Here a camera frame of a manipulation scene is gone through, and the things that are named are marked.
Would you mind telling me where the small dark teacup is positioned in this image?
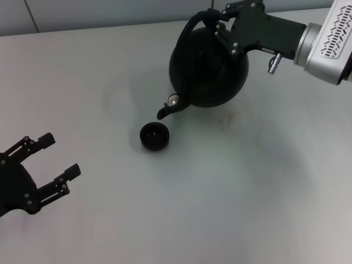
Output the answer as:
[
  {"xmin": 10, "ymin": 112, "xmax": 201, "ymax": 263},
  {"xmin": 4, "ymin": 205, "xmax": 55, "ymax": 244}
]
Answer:
[{"xmin": 139, "ymin": 122, "xmax": 171, "ymax": 152}]

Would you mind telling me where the silver cable connector plug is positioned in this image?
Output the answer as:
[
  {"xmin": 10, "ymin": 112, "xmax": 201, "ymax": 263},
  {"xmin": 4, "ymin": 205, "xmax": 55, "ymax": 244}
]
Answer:
[{"xmin": 266, "ymin": 53, "xmax": 284, "ymax": 75}]

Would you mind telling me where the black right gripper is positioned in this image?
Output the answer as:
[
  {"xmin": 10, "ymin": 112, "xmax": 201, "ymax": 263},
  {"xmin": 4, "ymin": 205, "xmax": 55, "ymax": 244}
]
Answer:
[{"xmin": 207, "ymin": 0, "xmax": 307, "ymax": 60}]

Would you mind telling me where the black round teapot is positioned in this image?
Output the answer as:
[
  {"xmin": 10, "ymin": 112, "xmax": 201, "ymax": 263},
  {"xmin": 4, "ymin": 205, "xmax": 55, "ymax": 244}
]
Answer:
[{"xmin": 156, "ymin": 8, "xmax": 250, "ymax": 120}]

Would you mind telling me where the silver vented wrist camera box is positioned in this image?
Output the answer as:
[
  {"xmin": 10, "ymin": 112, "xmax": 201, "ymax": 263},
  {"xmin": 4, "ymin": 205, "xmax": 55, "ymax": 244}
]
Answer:
[{"xmin": 320, "ymin": 0, "xmax": 352, "ymax": 60}]

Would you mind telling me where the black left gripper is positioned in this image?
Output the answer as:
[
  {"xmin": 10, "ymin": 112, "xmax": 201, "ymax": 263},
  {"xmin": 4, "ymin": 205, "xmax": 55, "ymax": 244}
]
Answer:
[{"xmin": 0, "ymin": 132, "xmax": 82, "ymax": 218}]

